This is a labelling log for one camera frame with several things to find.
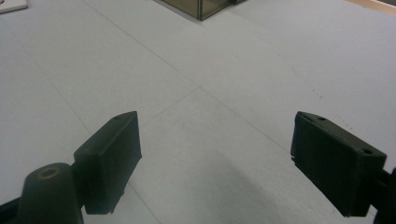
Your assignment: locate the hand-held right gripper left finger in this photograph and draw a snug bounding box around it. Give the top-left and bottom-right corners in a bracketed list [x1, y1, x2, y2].
[73, 110, 143, 216]

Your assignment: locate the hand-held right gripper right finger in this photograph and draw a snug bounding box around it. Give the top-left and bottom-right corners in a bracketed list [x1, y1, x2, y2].
[290, 110, 388, 218]

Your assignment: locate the clear brown acrylic box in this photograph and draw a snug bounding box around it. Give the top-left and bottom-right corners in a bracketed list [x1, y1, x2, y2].
[161, 0, 248, 21]

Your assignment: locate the white flat board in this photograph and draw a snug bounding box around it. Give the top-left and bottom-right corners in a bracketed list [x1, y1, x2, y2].
[0, 0, 29, 15]

